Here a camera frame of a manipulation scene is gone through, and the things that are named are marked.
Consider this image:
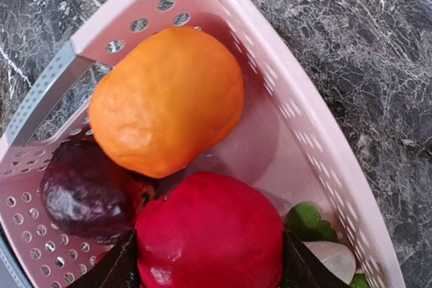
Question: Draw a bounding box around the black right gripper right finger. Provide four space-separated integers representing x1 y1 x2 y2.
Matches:
281 230 350 288

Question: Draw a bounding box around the dark purple toy vegetable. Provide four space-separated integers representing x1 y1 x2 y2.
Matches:
39 140 158 245

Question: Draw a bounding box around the red toy apple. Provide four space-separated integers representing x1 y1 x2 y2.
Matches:
135 173 284 287

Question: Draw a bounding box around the pink perforated plastic basket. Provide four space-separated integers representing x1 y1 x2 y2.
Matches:
1 0 404 287

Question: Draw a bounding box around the orange toy fruit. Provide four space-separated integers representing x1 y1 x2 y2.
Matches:
88 26 244 179

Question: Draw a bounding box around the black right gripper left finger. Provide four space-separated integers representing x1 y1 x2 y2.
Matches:
69 230 138 288

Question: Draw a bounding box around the white toy cabbage with leaves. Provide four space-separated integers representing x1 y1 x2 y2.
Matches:
284 203 369 287

